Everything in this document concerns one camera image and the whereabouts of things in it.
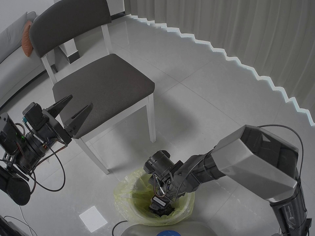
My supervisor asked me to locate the orange cushion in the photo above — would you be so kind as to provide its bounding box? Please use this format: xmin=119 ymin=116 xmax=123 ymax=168
xmin=22 ymin=20 xmax=34 ymax=58

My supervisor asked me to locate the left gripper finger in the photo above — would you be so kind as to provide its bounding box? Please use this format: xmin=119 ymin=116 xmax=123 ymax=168
xmin=63 ymin=103 xmax=94 ymax=139
xmin=46 ymin=95 xmax=73 ymax=122

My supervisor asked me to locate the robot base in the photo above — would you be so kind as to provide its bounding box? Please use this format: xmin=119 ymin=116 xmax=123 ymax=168
xmin=122 ymin=221 xmax=210 ymax=236

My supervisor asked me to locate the white curtain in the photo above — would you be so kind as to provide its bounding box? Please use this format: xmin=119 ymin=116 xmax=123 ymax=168
xmin=122 ymin=0 xmax=315 ymax=127

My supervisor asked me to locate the grey sofa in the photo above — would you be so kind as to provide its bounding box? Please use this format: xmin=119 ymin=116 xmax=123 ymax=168
xmin=0 ymin=11 xmax=53 ymax=108

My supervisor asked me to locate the dark grey white-legged chair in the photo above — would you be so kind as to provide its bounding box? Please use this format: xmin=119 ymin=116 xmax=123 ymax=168
xmin=29 ymin=0 xmax=157 ymax=175

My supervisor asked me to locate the white trash bin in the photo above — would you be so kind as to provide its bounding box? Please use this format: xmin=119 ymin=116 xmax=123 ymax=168
xmin=128 ymin=177 xmax=193 ymax=225

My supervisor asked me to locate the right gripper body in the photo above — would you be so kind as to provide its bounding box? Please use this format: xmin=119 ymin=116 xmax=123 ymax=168
xmin=155 ymin=179 xmax=178 ymax=216

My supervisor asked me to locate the black device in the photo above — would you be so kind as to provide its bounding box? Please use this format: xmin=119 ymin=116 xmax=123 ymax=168
xmin=0 ymin=215 xmax=28 ymax=236

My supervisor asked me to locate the yellow-green plastic bag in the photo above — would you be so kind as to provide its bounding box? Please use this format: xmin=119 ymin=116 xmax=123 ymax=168
xmin=113 ymin=167 xmax=195 ymax=227

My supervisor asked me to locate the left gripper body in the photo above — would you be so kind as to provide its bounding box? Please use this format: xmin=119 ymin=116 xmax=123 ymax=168
xmin=18 ymin=109 xmax=73 ymax=171

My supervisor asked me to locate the black cable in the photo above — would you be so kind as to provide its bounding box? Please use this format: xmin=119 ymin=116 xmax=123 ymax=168
xmin=112 ymin=220 xmax=129 ymax=236
xmin=258 ymin=124 xmax=304 ymax=181
xmin=31 ymin=142 xmax=66 ymax=192

